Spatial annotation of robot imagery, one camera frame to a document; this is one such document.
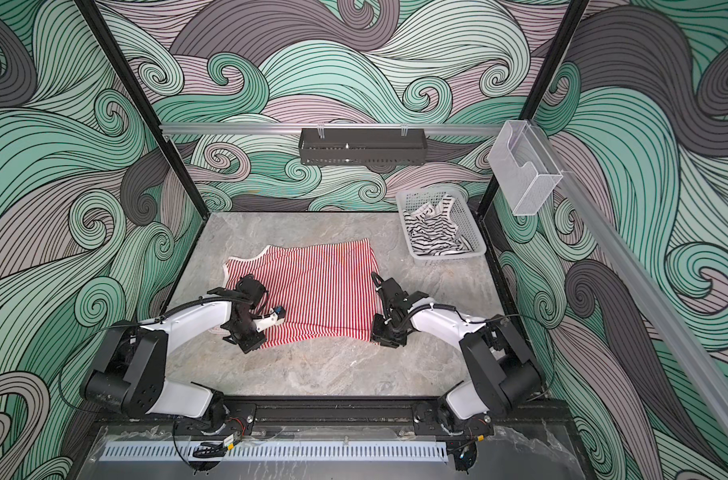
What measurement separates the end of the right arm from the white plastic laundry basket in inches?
10.7

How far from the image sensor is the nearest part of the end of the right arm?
0.63 metres

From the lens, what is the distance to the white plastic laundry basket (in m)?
1.00
